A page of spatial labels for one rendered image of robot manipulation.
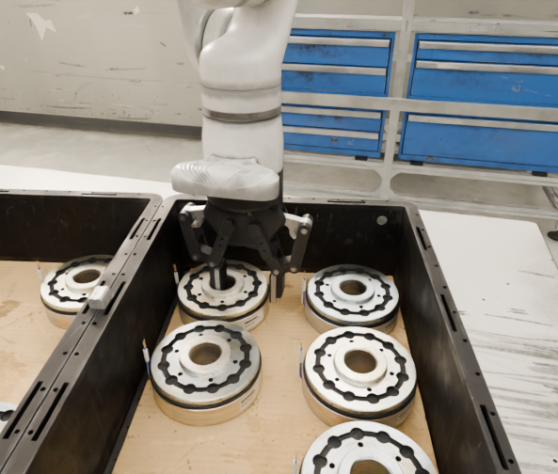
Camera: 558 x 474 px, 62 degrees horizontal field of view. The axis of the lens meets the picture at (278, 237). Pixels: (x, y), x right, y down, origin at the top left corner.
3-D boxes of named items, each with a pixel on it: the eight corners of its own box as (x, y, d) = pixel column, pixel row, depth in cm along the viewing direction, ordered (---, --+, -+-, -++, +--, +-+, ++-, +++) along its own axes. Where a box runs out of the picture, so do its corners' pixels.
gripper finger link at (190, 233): (195, 200, 49) (215, 247, 52) (180, 203, 50) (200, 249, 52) (185, 212, 47) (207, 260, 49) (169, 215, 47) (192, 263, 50)
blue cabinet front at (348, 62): (238, 144, 240) (232, 25, 210) (380, 156, 226) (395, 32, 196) (236, 146, 238) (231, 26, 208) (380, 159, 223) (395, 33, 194)
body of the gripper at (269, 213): (294, 148, 46) (292, 229, 51) (213, 141, 48) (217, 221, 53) (279, 178, 40) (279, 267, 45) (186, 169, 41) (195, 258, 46)
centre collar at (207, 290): (208, 271, 55) (208, 266, 55) (248, 275, 54) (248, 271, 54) (195, 297, 51) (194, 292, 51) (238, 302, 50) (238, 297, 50)
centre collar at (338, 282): (329, 276, 54) (330, 272, 54) (373, 278, 54) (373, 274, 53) (330, 304, 50) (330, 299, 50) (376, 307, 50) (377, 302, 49)
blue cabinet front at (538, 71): (397, 158, 224) (415, 32, 195) (561, 172, 210) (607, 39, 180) (397, 160, 222) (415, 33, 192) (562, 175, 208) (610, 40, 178)
